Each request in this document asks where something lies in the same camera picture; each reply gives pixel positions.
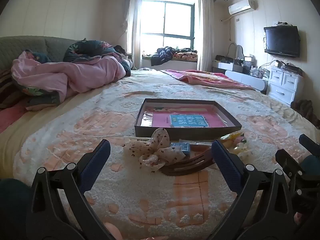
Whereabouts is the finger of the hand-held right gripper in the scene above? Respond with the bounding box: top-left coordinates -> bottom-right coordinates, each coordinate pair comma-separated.
299,134 -> 320,156
275,149 -> 320,213

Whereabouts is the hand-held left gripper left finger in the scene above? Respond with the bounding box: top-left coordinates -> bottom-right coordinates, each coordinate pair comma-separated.
26,139 -> 118,240

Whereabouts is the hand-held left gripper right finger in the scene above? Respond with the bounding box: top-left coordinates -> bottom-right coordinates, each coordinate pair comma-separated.
207,139 -> 295,240

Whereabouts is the brown hair claw clip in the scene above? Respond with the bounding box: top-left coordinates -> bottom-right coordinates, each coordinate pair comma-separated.
160,146 -> 216,177

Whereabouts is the small blue box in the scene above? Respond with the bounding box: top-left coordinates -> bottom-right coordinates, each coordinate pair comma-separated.
171,142 -> 191,157

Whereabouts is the dark shallow cardboard box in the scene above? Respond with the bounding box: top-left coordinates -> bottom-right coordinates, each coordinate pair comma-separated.
134,98 -> 242,140

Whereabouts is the floral fabric bow hair tie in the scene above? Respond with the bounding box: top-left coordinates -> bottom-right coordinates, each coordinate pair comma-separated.
123,127 -> 187,172

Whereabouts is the person's left hand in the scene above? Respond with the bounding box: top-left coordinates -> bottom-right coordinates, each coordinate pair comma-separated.
104,222 -> 123,240

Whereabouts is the cream hair accessory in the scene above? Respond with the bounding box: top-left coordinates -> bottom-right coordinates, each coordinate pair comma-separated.
231,142 -> 248,161

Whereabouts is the yellow hair accessory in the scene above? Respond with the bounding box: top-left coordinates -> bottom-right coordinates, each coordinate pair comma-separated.
220,132 -> 244,143

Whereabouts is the dark bag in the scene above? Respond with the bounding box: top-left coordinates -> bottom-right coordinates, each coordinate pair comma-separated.
291,99 -> 315,121

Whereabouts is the white drawer cabinet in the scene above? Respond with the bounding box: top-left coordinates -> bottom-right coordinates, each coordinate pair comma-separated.
266,66 -> 304,106

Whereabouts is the black set-top box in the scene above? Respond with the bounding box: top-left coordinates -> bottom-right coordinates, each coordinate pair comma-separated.
282,63 -> 303,72

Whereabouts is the white bed footboard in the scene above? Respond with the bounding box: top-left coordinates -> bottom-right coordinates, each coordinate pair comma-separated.
224,70 -> 268,92

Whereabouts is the pink and red blanket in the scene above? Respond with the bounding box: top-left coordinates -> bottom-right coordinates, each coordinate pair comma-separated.
160,69 -> 255,91

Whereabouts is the pink floral quilt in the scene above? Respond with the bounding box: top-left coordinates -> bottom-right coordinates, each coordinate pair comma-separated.
11,40 -> 132,107

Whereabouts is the dark teal clothing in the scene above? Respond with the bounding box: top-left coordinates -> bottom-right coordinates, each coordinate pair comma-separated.
0,179 -> 34,240

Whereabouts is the white desk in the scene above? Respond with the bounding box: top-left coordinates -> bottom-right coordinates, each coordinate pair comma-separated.
212,61 -> 250,75

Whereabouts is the striped pillow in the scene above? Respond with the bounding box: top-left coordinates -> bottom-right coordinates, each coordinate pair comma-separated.
0,68 -> 23,109

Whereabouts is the colourful clothes pile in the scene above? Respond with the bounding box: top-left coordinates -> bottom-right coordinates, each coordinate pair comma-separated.
174,47 -> 198,61

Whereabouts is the dark padded jacket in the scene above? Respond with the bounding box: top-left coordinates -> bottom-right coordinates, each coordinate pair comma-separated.
151,46 -> 179,67

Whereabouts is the sheer white curtain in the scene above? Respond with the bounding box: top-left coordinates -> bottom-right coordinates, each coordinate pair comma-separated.
197,0 -> 215,72
121,0 -> 145,70

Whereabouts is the green padded headboard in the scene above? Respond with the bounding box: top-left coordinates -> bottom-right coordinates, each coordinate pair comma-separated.
0,35 -> 78,73

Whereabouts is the white air conditioner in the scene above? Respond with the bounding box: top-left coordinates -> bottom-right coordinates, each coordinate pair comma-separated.
228,0 -> 258,16

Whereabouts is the window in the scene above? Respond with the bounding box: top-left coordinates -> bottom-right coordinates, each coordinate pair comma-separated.
141,1 -> 196,50

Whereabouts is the black wall television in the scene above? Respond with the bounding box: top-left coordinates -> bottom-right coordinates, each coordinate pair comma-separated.
264,26 -> 301,58

